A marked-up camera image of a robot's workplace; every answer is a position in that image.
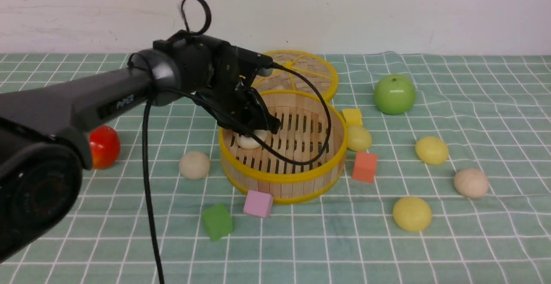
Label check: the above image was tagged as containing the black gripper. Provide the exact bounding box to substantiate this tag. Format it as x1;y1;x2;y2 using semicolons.
153;30;281;136

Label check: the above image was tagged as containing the yellow bun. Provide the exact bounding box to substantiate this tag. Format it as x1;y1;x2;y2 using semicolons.
392;196;433;232
415;136;449;166
347;126;372;152

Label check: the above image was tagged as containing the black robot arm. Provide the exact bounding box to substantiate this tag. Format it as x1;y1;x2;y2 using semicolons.
0;30;281;261

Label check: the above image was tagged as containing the bamboo steamer tray yellow rim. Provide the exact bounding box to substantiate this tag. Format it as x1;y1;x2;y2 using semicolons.
218;90;348;204

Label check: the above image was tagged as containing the woven bamboo steamer lid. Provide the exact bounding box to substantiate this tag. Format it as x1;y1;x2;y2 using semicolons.
252;50;339;101

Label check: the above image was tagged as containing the pink cube block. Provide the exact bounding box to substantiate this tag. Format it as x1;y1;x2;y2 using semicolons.
243;190;273;219

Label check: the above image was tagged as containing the yellow cube block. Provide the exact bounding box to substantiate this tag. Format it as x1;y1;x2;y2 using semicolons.
342;108;363;127

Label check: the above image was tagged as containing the green cube block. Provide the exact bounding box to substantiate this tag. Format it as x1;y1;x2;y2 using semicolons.
201;204;234;242

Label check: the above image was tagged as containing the orange cube block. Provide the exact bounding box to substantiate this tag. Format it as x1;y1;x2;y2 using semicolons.
351;152;378;184

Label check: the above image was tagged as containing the green apple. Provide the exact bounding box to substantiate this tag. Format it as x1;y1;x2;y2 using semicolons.
374;74;416;115

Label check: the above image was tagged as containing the red pomegranate fruit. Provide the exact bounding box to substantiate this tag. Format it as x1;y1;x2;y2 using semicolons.
89;125;121;170

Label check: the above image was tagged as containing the green checkered tablecloth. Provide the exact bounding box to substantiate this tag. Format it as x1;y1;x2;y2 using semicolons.
0;52;551;284

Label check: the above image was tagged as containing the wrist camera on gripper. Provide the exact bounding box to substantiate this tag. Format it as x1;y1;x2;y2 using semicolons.
236;47;273;80

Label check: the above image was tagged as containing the black cable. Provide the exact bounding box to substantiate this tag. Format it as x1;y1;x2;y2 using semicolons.
127;0;332;284

